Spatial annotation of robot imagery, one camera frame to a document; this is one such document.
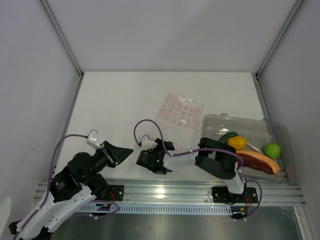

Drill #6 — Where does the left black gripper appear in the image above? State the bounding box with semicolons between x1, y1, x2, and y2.
81;140;134;183

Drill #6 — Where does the clear pink zip bag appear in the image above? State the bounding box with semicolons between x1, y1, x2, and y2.
153;92;205;150

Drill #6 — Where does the green scallion toy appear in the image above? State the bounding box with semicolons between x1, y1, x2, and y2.
218;131;239;144

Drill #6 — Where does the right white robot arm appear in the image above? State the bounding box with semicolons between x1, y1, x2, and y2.
136;136;247;202

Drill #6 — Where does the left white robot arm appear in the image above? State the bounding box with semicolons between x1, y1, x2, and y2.
8;141;133;240

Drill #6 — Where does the clear plastic food container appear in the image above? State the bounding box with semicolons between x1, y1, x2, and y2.
201;114;296;185

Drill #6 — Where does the yellow lemon toy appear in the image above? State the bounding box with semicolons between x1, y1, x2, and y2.
227;136;247;150

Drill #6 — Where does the red meat slice toy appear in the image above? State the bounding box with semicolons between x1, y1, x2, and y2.
236;150;280;175

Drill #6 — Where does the green round fruit toy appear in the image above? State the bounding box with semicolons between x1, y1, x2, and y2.
263;143;282;159

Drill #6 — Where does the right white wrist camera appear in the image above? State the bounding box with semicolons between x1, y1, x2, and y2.
138;135;158;150

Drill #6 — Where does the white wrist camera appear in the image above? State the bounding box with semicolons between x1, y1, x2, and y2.
138;135;158;150
86;129;101;150

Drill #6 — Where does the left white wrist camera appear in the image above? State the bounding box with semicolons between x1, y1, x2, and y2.
86;129;101;150

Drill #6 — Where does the aluminium mounting rail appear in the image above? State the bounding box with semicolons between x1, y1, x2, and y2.
33;178;306;207

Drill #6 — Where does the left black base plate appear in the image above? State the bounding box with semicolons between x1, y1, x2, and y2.
102;185;125;202

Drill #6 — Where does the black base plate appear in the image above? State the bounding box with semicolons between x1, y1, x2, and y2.
102;185;125;202
211;186;259;205

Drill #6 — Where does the white slotted cable duct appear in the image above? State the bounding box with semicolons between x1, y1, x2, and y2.
78;203;232;216

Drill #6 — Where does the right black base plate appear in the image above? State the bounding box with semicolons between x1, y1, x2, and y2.
211;186;259;205

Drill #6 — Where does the left aluminium frame post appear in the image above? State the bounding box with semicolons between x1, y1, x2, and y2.
38;0;84;78

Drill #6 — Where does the aluminium frame post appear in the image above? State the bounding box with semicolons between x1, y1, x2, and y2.
255;0;307;80
38;0;84;78

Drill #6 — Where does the right aluminium frame post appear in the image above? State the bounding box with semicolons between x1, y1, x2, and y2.
255;0;307;80

